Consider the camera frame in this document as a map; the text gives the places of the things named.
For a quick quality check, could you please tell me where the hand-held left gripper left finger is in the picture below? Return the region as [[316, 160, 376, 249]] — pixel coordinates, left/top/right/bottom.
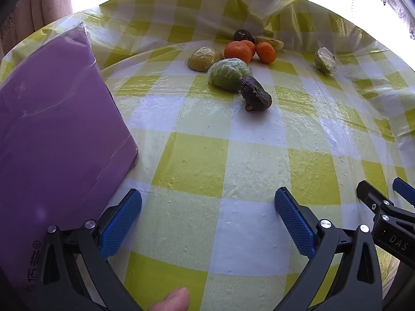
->
[[36, 188, 144, 311]]

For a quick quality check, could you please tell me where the purple box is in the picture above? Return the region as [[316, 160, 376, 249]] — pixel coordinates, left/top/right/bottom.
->
[[0, 21, 139, 299]]

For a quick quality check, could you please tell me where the dark wrinkled avocado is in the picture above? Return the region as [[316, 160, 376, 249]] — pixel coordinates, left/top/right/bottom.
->
[[240, 76, 273, 112]]

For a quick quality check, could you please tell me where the patterned purple curtain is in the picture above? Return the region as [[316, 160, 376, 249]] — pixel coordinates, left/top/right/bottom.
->
[[0, 0, 80, 44]]

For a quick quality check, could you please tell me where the yellow spotted fruit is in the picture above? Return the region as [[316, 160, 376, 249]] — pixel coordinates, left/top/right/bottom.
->
[[255, 36, 284, 51]]

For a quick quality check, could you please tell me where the dark round fruit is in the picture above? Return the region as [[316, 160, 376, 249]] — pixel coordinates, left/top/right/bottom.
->
[[233, 29, 255, 43]]

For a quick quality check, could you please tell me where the yellow checkered tablecloth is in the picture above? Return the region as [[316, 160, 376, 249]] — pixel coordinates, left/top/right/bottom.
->
[[0, 0, 415, 311]]

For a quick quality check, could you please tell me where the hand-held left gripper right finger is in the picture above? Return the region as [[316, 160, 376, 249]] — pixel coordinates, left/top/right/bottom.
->
[[272, 187, 384, 311]]

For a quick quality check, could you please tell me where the plastic-wrapped green fruit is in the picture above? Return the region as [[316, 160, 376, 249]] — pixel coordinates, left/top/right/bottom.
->
[[208, 58, 254, 93]]

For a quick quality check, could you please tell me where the plastic-wrapped yellow fruit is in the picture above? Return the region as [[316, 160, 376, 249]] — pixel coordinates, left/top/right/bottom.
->
[[187, 47, 225, 72]]

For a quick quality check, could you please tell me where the plastic-wrapped cut fruit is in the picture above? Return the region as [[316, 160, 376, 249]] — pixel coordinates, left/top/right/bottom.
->
[[314, 47, 337, 76]]

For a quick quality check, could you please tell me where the large orange tangerine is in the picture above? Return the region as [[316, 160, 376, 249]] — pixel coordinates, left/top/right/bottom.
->
[[224, 40, 253, 65]]

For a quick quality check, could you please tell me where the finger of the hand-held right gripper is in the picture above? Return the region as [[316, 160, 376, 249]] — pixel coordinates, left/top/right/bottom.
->
[[356, 180, 415, 255], [392, 177, 415, 206]]

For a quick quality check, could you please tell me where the person's left hand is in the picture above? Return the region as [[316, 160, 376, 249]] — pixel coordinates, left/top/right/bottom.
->
[[147, 287, 191, 311]]

